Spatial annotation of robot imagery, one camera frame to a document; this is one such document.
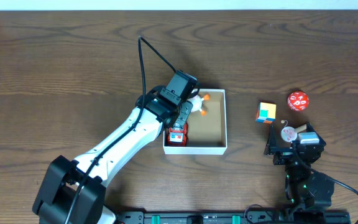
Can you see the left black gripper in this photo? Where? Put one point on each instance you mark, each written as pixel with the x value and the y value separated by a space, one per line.
pixel 182 116

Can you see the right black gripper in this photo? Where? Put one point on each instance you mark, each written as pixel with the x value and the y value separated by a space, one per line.
pixel 284 154

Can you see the white duck toy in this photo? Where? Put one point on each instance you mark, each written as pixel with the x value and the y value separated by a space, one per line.
pixel 197 103

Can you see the red toy car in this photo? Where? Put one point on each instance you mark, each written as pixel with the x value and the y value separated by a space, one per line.
pixel 177 136

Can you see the colourful puzzle cube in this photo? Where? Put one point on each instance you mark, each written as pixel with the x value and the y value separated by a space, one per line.
pixel 266 113

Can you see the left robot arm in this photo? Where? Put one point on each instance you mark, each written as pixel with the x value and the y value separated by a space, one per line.
pixel 74 191

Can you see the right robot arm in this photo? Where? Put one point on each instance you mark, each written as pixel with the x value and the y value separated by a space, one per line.
pixel 304 187

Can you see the white cardboard box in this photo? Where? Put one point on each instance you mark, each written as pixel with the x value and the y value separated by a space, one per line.
pixel 207 135

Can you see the red ball with letters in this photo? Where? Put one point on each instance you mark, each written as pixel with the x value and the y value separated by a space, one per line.
pixel 298 101

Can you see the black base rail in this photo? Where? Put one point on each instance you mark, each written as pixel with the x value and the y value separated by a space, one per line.
pixel 252 216

